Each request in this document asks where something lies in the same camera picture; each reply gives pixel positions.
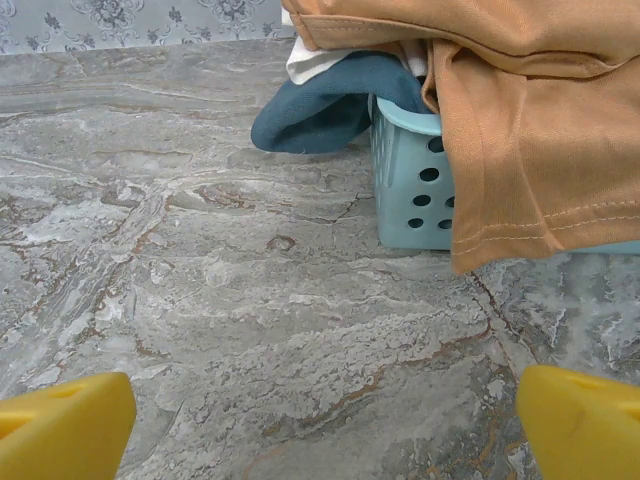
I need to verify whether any dark teal t-shirt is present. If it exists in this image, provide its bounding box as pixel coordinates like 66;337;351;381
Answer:
250;49;441;155

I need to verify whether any white t-shirt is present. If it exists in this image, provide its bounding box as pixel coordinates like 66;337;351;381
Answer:
282;9;430;85

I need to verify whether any light blue plastic basket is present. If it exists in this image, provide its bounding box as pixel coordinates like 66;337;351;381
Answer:
368;94;640;256

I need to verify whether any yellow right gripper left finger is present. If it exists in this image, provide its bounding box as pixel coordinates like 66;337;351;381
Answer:
0;372;137;480

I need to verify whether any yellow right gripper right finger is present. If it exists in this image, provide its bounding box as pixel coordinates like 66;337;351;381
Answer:
515;364;640;480

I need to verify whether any orange printed t-shirt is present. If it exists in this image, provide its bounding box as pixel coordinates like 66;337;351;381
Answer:
281;0;640;275

